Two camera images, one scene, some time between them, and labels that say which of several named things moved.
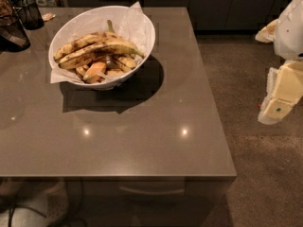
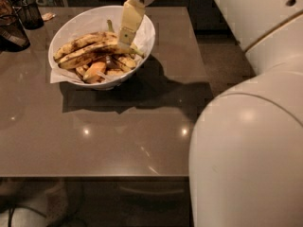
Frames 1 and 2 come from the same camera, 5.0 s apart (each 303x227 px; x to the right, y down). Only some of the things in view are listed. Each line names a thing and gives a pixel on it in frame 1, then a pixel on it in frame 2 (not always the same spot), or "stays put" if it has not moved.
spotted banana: x=92 y=39 stays put
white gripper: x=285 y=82 -> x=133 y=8
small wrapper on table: x=48 y=16 stays put
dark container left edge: x=13 y=37 stays put
